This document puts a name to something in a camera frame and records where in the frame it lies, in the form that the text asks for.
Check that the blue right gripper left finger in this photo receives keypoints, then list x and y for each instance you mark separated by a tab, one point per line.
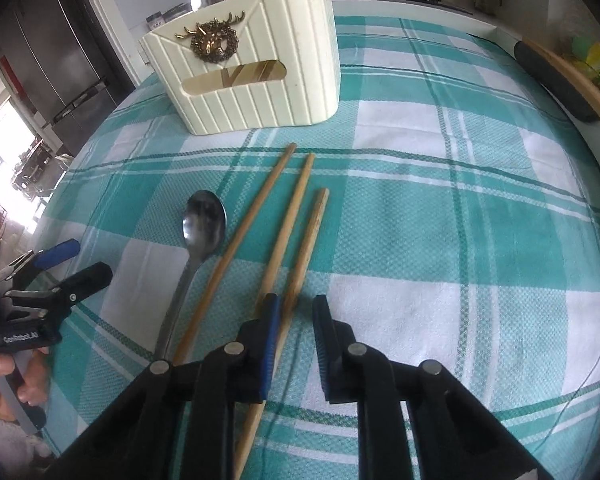
259	337

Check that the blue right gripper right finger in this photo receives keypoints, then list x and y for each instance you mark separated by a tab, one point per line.
340	373

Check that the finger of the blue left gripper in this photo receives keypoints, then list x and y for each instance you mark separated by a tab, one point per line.
48	258
85	283

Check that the wooden chopstick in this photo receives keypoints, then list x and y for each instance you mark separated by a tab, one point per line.
298	273
215	279
255	411

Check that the teal plaid tablecloth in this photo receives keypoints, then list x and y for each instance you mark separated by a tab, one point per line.
462	225

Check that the grey refrigerator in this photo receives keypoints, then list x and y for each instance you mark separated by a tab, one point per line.
57	56

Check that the spice jar rack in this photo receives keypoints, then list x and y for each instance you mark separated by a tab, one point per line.
160	18

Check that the cream utensil holder box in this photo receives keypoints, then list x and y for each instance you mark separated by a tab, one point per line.
246	64

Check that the wooden cutting board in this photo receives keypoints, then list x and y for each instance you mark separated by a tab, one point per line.
572	89

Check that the yellow green plastic bag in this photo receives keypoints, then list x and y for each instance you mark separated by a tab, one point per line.
585	57

